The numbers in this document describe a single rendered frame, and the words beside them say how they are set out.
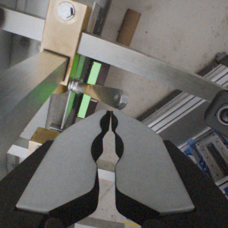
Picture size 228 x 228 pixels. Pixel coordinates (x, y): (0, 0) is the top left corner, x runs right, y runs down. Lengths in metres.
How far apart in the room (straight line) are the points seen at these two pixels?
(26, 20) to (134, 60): 0.16
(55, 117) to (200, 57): 1.01
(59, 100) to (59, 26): 0.26
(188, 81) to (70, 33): 0.19
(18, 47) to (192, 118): 0.99
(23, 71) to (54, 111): 0.33
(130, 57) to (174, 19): 0.92
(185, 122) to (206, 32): 0.58
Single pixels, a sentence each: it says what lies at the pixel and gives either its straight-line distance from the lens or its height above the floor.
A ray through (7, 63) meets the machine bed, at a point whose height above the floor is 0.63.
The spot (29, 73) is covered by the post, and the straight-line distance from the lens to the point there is 0.18.
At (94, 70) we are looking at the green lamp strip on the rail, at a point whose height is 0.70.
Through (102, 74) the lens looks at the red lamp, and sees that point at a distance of 0.43.
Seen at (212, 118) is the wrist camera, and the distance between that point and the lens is 0.22.
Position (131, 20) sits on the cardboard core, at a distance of 1.04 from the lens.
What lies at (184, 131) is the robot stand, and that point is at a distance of 1.21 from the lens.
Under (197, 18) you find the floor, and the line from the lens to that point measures 1.22.
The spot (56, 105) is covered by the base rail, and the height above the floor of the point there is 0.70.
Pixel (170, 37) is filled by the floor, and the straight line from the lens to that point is 1.17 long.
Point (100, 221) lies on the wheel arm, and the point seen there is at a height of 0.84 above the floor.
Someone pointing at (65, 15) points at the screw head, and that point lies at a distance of 0.24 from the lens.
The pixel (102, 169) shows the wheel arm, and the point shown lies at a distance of 0.39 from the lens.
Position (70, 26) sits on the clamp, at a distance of 0.25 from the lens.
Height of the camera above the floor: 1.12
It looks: 60 degrees down
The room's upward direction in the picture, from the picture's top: 180 degrees counter-clockwise
